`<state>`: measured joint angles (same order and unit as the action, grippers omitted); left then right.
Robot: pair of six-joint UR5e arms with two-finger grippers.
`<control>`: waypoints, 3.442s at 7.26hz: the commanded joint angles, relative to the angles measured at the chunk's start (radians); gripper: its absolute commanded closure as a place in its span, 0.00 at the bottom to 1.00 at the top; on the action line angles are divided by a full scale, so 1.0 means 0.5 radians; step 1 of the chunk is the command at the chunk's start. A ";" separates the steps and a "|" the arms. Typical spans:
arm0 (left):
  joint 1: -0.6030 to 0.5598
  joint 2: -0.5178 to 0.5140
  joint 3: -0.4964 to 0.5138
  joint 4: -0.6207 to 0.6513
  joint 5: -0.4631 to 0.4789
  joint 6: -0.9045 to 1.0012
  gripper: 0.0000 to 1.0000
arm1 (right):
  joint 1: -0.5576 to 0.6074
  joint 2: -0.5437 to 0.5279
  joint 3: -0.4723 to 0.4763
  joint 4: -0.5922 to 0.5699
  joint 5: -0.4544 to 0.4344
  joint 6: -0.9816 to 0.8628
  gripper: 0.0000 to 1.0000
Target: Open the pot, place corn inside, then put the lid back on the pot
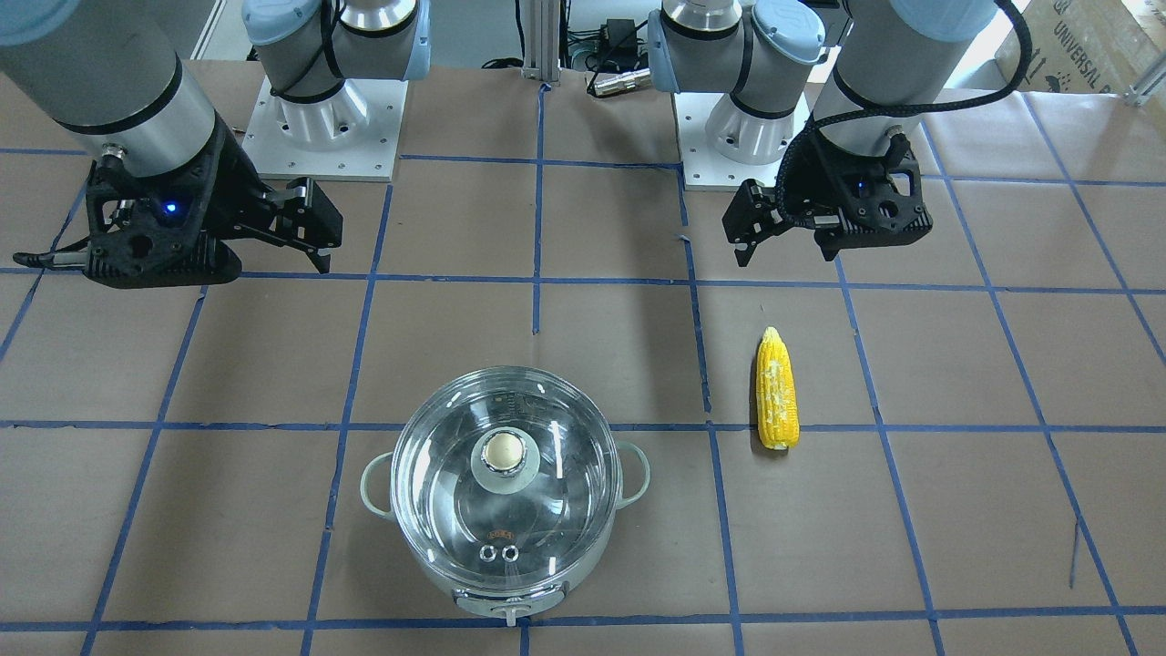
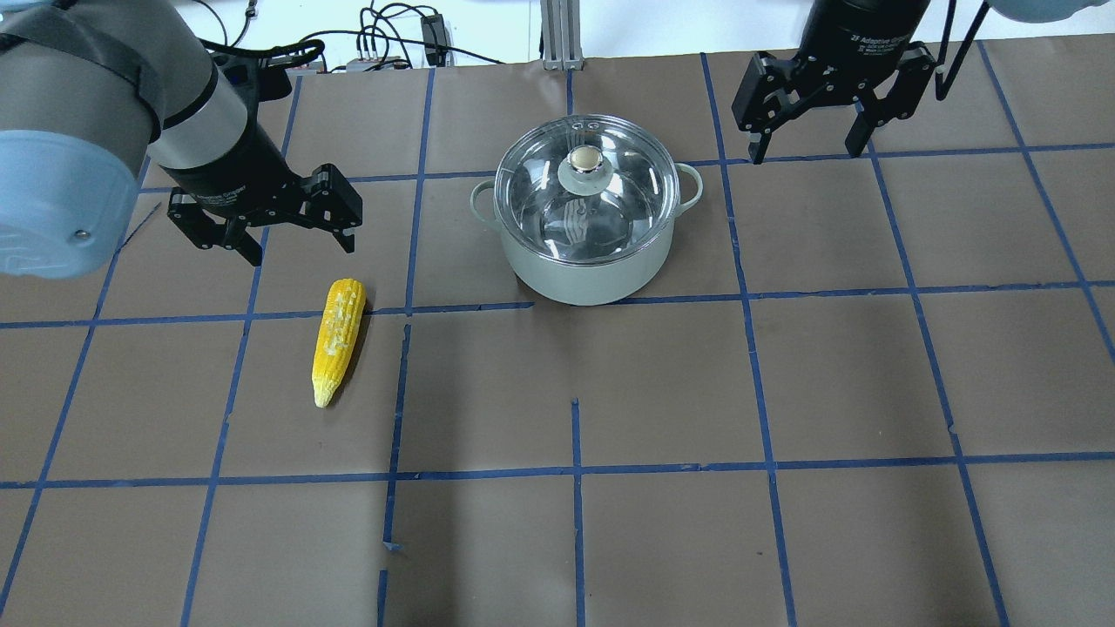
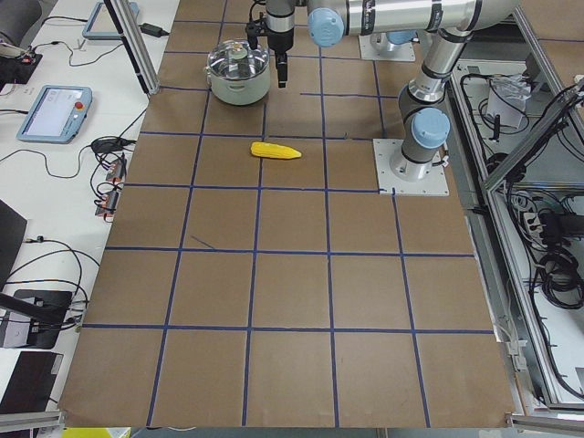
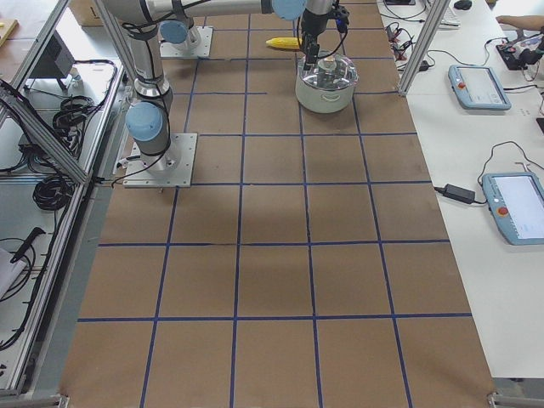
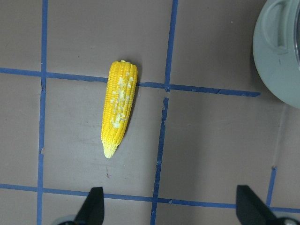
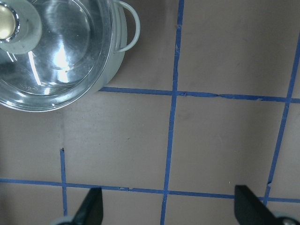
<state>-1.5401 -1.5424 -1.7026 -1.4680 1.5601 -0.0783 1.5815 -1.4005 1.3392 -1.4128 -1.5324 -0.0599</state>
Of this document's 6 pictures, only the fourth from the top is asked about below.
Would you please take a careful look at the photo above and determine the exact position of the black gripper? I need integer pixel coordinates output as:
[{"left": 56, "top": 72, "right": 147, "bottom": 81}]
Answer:
[{"left": 300, "top": 7, "right": 349, "bottom": 71}]

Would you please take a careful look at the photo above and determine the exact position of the glass pot lid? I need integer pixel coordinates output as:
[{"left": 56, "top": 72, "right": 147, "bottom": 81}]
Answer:
[{"left": 297, "top": 54, "right": 359, "bottom": 91}]

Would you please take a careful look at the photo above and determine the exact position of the yellow corn cob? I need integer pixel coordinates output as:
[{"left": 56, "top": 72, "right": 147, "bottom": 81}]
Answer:
[{"left": 265, "top": 37, "right": 301, "bottom": 51}]

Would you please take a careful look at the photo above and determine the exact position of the person forearm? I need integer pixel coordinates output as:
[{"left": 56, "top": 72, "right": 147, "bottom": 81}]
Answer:
[{"left": 496, "top": 15, "right": 544, "bottom": 31}]

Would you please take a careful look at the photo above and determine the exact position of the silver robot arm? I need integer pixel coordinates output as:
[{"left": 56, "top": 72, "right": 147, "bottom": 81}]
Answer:
[{"left": 104, "top": 1, "right": 349, "bottom": 173}]

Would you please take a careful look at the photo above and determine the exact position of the white pot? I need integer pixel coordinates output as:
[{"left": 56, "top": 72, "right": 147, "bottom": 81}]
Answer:
[{"left": 295, "top": 57, "right": 358, "bottom": 113}]

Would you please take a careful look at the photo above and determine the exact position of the black computer mouse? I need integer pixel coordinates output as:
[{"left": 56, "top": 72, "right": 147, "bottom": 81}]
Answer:
[{"left": 453, "top": 0, "right": 473, "bottom": 11}]

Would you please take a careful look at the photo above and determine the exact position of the far teach pendant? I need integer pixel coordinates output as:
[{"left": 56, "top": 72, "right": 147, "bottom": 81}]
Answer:
[{"left": 448, "top": 65, "right": 512, "bottom": 111}]

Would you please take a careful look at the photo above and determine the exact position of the teach pendant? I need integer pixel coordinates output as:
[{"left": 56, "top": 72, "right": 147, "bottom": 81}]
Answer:
[
  {"left": 448, "top": 65, "right": 512, "bottom": 111},
  {"left": 482, "top": 172, "right": 543, "bottom": 246}
]

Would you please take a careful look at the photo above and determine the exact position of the black power adapter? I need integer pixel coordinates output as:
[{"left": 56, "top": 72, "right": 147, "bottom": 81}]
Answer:
[{"left": 443, "top": 184, "right": 475, "bottom": 204}]

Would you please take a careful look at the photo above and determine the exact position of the black electronics board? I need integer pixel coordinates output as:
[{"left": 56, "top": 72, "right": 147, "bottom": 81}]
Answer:
[{"left": 496, "top": 39, "right": 543, "bottom": 71}]

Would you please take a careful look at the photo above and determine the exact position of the cardboard box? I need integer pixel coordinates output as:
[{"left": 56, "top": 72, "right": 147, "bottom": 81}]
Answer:
[{"left": 68, "top": 0, "right": 103, "bottom": 27}]

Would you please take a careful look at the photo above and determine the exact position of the near teach pendant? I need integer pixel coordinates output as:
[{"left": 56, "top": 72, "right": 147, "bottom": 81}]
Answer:
[{"left": 482, "top": 172, "right": 543, "bottom": 246}]

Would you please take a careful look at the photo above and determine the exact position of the black box device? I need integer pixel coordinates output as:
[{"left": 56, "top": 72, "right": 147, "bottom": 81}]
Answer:
[{"left": 30, "top": 31, "right": 75, "bottom": 79}]

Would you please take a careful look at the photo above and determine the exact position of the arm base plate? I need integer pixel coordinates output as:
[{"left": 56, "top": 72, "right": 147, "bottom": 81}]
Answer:
[
  {"left": 122, "top": 133, "right": 197, "bottom": 188},
  {"left": 160, "top": 20, "right": 213, "bottom": 60}
]

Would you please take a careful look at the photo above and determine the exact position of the aluminium frame post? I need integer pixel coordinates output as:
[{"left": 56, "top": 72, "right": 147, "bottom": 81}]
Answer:
[{"left": 399, "top": 0, "right": 449, "bottom": 96}]

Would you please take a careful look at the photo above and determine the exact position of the coiled black cable upper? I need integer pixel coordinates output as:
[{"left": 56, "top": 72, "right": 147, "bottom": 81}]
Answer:
[{"left": 52, "top": 95, "right": 99, "bottom": 144}]

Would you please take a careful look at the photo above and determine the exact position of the coiled black cable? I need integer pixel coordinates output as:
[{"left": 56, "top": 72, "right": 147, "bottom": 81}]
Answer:
[
  {"left": 52, "top": 95, "right": 99, "bottom": 144},
  {"left": 33, "top": 174, "right": 71, "bottom": 212}
]

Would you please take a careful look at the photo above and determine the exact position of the aluminium frame left rail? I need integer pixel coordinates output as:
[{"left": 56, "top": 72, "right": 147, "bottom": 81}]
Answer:
[{"left": 1, "top": 1, "right": 123, "bottom": 401}]

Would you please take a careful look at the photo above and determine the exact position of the coiled black cable lower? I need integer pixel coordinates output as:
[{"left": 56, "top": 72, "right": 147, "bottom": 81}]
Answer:
[{"left": 33, "top": 174, "right": 71, "bottom": 212}]

